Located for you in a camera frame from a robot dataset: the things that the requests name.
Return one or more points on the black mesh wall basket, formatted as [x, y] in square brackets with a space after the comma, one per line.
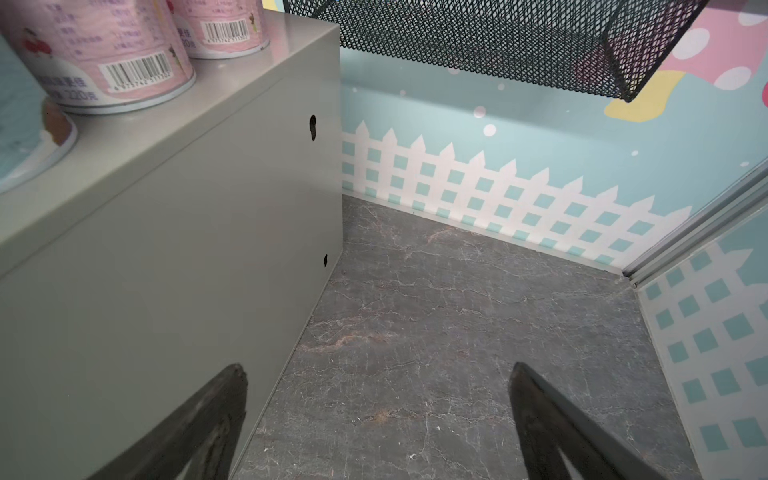
[605, 48]

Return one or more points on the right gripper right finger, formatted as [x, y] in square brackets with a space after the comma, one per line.
[557, 438]

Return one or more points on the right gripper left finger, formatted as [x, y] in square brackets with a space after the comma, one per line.
[196, 441]

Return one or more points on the pink white label can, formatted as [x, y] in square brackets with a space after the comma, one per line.
[100, 57]

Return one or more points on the grey metal cabinet counter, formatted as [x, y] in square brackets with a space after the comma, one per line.
[170, 243]

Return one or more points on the white lid can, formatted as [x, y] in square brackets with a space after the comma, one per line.
[35, 133]

